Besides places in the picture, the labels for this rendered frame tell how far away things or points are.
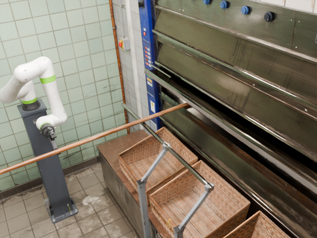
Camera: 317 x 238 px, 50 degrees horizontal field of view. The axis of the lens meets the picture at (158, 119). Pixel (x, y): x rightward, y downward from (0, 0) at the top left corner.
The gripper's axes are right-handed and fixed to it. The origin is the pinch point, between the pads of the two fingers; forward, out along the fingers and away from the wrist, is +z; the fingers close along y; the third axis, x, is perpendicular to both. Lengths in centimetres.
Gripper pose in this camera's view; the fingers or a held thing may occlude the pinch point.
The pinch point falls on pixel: (56, 145)
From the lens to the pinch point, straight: 244.0
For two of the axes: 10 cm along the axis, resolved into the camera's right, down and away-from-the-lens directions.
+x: -8.6, 3.1, -4.0
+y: 0.7, 8.5, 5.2
